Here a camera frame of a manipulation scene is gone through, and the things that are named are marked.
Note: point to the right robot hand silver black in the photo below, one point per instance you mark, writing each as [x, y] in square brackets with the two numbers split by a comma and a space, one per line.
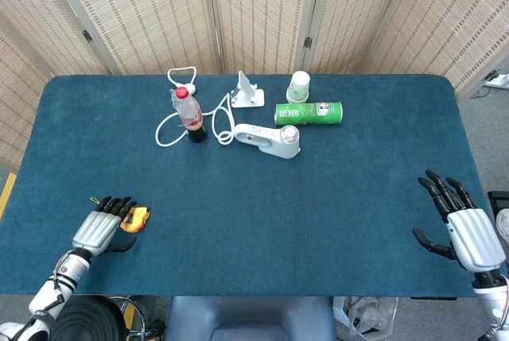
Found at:
[475, 237]

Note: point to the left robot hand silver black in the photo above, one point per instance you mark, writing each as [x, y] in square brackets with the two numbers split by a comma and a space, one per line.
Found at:
[95, 231]

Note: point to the yellow tape measure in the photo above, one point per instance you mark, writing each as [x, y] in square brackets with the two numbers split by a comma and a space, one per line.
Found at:
[139, 218]

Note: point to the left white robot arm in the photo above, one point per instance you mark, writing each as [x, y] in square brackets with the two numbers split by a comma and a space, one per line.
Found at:
[59, 281]

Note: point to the white shoe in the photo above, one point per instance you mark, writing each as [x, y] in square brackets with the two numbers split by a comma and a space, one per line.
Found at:
[504, 223]

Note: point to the black box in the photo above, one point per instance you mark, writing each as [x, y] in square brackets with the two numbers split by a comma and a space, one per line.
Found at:
[499, 200]

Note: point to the black round ribbed object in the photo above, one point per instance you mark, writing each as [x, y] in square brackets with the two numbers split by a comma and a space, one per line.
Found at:
[91, 323]

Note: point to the clear plastic bag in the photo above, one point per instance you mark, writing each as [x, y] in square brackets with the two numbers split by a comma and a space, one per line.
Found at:
[366, 313]

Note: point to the cola bottle red cap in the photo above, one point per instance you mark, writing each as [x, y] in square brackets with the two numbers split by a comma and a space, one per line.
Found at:
[191, 112]

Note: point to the white waste bin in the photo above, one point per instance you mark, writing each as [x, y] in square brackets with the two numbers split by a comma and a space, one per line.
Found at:
[338, 313]

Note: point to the white power strip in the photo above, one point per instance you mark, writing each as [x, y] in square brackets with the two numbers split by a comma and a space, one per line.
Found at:
[502, 80]

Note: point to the blue felt table mat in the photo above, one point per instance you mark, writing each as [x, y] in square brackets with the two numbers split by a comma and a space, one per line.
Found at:
[254, 218]

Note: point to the black metal screen hinge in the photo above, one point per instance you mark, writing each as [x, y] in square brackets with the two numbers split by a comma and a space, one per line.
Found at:
[87, 36]
[307, 42]
[490, 75]

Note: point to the blue padded seat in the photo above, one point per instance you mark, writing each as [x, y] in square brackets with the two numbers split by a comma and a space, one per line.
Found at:
[250, 317]

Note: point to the white handheld appliance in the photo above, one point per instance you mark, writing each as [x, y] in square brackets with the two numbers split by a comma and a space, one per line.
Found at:
[274, 142]

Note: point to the white phone stand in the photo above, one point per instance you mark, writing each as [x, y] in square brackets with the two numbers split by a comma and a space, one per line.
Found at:
[254, 98]

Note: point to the green chips can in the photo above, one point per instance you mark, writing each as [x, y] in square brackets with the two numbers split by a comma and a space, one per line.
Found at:
[306, 113]

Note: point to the bamboo folding screen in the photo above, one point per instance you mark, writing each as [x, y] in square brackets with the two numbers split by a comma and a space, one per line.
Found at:
[139, 11]

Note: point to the white paper cup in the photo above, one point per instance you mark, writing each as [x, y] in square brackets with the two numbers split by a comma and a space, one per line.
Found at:
[298, 88]

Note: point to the chrome stool frame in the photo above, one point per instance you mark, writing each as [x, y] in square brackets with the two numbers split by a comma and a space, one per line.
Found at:
[141, 319]

